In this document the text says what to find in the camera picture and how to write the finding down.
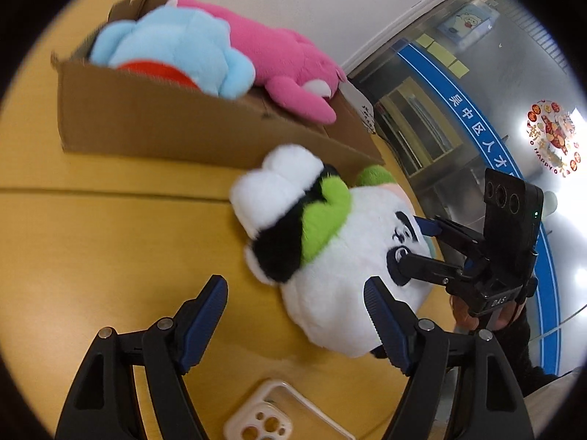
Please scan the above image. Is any glass door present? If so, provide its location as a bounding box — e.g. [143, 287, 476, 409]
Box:
[344, 0, 587, 388]

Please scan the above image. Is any person's right hand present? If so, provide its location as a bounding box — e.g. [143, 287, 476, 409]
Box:
[449, 296, 521, 333]

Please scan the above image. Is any light blue plush toy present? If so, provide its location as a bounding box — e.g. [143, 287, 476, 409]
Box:
[89, 5, 256, 100]

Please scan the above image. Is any clear phone case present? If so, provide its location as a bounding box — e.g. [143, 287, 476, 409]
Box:
[223, 378, 357, 440]

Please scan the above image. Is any cartoon door sticker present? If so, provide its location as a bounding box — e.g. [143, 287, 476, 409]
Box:
[435, 2, 499, 49]

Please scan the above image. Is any white cable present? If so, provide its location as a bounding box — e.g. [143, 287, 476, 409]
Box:
[541, 313, 581, 338]

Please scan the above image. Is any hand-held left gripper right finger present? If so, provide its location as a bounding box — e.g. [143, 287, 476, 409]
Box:
[363, 276, 537, 440]

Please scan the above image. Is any wooden desktop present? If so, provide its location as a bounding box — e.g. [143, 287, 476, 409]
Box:
[0, 0, 459, 440]

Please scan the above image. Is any red festive door decal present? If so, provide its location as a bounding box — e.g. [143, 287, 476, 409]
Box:
[526, 99, 581, 179]

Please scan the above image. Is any yellow framed shelf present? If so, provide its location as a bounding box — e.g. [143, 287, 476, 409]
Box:
[373, 78, 465, 180]

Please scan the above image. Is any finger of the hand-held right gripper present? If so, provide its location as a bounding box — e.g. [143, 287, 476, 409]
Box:
[415, 214, 487, 258]
[394, 252, 474, 287]

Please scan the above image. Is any pink plush toy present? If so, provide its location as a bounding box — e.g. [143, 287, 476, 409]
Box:
[167, 0, 349, 125]

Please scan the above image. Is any brown cardboard box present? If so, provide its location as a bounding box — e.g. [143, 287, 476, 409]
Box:
[50, 0, 386, 180]

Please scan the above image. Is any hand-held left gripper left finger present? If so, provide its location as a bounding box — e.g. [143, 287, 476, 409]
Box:
[55, 275, 229, 440]

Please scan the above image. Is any white panda plush toy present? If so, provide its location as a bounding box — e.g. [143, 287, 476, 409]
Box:
[229, 144, 434, 359]

